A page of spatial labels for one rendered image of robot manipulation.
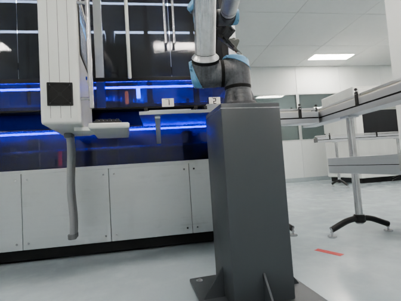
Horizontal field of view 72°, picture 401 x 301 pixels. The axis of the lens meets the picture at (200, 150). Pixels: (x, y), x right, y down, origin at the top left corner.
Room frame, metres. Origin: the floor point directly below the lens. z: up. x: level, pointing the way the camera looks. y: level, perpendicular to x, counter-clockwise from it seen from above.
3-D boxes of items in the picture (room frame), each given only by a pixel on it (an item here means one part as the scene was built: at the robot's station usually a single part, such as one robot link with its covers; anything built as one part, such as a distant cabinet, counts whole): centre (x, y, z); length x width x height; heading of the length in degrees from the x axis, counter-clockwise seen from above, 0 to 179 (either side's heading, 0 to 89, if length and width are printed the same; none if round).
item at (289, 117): (2.25, -0.63, 0.92); 0.69 x 0.15 x 0.16; 99
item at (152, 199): (2.37, 0.78, 0.44); 2.06 x 1.00 x 0.88; 99
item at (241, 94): (1.20, -0.18, 0.84); 0.15 x 0.15 x 0.10
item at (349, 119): (2.00, -1.09, 0.46); 0.09 x 0.09 x 0.77; 9
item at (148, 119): (1.82, 0.02, 0.87); 0.70 x 0.48 x 0.02; 99
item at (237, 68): (1.20, -0.17, 0.96); 0.13 x 0.12 x 0.14; 93
